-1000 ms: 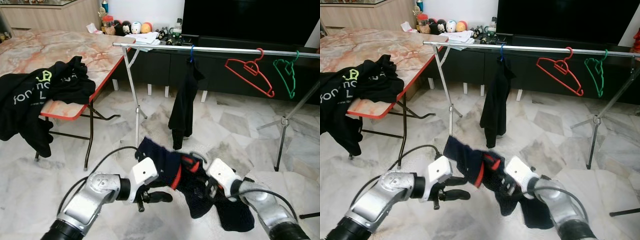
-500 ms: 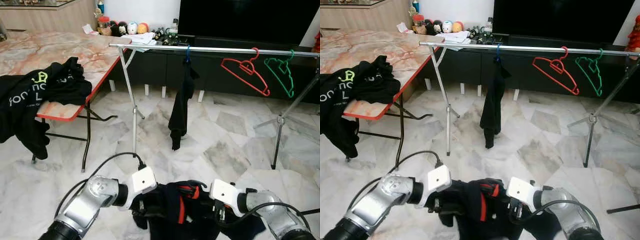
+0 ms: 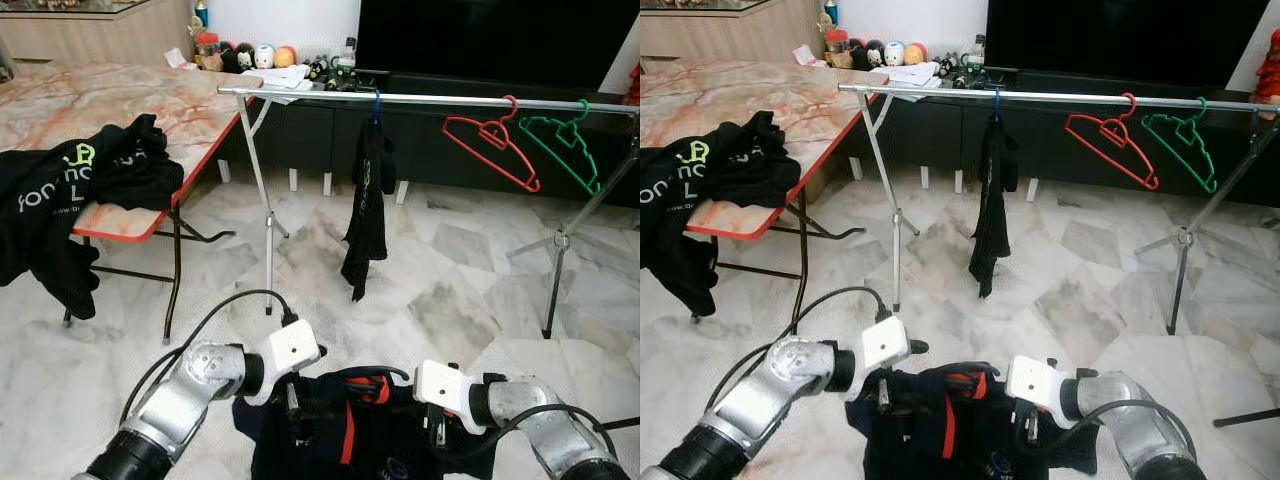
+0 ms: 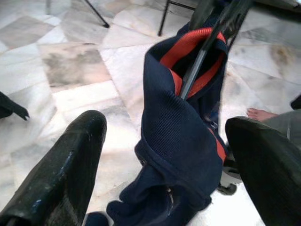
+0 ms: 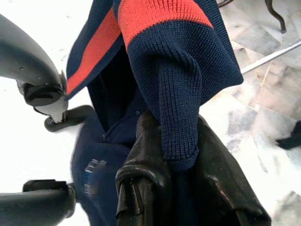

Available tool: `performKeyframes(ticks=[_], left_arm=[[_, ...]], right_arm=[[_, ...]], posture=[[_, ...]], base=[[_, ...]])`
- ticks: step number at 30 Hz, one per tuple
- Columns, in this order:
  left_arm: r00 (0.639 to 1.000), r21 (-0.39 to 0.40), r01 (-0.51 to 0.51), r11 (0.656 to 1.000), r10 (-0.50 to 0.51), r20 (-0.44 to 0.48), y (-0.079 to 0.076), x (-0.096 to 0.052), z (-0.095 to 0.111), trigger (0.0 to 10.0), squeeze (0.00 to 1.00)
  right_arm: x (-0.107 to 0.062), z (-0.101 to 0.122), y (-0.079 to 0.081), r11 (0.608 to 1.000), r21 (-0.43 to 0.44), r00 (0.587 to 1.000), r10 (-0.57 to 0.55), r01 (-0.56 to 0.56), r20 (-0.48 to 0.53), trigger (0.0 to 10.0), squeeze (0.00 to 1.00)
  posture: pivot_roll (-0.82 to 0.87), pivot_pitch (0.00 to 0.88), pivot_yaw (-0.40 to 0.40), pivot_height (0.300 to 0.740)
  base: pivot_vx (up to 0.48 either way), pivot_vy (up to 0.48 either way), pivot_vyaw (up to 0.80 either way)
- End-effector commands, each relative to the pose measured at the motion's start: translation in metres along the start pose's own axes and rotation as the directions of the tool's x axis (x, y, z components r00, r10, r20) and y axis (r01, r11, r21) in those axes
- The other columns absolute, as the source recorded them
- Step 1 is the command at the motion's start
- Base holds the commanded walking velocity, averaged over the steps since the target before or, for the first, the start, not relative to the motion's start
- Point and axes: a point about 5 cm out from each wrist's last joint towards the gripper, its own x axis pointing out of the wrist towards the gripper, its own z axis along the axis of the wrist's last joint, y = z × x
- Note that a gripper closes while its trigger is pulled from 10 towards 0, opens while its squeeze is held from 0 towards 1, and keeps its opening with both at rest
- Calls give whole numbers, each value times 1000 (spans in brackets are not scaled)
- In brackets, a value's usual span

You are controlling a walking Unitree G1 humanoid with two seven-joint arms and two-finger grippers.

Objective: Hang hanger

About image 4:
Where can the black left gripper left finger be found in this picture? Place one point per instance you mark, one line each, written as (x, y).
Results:
(54, 179)

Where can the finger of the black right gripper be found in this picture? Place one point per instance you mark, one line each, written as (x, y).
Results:
(204, 13)

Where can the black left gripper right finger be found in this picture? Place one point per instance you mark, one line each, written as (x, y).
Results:
(270, 179)

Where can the black plastic clothes hanger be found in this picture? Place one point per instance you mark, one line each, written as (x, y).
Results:
(200, 61)

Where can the navy shirt with red trim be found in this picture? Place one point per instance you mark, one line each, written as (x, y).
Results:
(169, 141)

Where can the marble pattern folding table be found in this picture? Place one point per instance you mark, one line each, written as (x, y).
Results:
(162, 21)

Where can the person leg with bare foot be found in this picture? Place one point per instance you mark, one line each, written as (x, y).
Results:
(282, 124)

